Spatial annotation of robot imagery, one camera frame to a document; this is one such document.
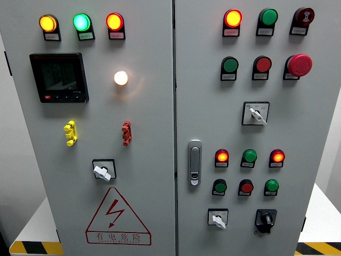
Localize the turn switch black knob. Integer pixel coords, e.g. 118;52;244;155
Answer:
254;209;278;235

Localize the silver door lock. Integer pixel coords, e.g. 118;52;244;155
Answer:
187;139;202;187

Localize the dark red buzzer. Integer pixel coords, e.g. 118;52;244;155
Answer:
294;7;315;27

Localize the turn switch broad white handle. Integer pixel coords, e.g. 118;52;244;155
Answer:
207;208;229;230
92;158;117;183

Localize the large red stop button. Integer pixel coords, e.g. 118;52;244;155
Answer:
287;53;313;77

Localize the large green push button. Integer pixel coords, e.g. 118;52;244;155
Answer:
221;56;240;74
258;8;279;27

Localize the large red indicator lamp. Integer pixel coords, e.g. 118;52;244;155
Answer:
105;12;125;32
223;9;243;28

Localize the red warning triangle sticker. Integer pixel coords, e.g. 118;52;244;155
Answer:
85;186;152;246

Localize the large red push button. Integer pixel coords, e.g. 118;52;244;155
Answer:
253;55;273;74

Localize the black yellow striped tape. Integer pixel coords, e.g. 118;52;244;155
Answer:
9;241;64;256
294;242;341;256

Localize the large yellow indicator lamp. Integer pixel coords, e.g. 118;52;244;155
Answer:
38;14;59;33

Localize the small yellow handle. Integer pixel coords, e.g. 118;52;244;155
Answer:
63;120;78;147

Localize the small red indicator lamp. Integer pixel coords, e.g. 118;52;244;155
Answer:
270;149;286;163
215;148;230;163

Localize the large green indicator lamp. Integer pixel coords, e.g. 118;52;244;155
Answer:
72;13;92;32

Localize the white indicator lamp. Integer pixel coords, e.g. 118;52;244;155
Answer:
113;70;129;86

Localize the small red handle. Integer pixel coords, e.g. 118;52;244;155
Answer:
121;120;132;147

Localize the small green indicator lamp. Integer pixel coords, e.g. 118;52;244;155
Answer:
242;149;258;163
264;179;280;193

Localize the black display meter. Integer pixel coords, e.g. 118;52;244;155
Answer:
29;52;90;103

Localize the pale grey door with lock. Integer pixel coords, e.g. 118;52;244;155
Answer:
174;0;341;256

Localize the small red push button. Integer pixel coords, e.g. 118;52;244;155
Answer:
238;179;255;194

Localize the pale grey cabinet door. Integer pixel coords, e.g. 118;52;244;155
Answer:
0;0;176;256

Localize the turn switch slim white handle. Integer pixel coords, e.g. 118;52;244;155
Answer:
241;101;270;126

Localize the small green push button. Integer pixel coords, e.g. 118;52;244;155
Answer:
212;178;228;193

